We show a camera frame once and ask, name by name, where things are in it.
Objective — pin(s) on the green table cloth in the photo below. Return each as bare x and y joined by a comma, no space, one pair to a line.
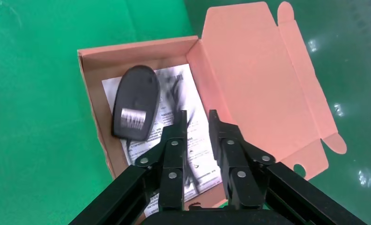
33,108

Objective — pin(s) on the brown cardboard mailer box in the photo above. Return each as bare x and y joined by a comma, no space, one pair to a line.
250,77

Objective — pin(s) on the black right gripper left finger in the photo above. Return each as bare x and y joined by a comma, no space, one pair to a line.
173,161

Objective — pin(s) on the white printed paper sheet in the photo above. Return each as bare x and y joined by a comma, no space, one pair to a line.
198,139

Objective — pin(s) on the black computer mouse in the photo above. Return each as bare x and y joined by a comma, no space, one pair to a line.
135,99

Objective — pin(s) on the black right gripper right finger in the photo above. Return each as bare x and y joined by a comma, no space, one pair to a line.
235,161

